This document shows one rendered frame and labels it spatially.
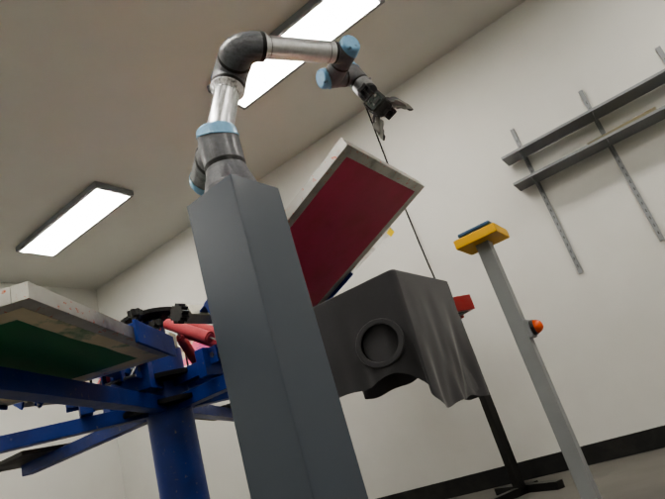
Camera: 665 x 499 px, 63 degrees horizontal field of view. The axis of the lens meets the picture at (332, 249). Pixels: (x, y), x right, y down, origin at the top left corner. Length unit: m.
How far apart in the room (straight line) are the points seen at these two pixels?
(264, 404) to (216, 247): 0.41
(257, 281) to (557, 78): 3.17
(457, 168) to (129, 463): 4.42
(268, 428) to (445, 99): 3.43
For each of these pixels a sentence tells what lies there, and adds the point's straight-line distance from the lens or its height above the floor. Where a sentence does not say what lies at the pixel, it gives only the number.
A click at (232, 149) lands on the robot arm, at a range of 1.52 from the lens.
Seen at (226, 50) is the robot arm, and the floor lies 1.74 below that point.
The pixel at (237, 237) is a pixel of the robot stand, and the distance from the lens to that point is 1.33.
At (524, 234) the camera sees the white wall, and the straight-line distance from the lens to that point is 3.84.
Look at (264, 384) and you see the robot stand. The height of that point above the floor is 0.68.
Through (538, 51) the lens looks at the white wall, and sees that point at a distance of 4.22.
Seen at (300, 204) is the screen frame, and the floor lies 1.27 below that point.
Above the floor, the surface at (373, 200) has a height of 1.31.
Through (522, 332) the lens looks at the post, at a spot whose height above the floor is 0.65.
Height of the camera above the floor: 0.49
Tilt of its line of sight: 20 degrees up
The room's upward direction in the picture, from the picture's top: 18 degrees counter-clockwise
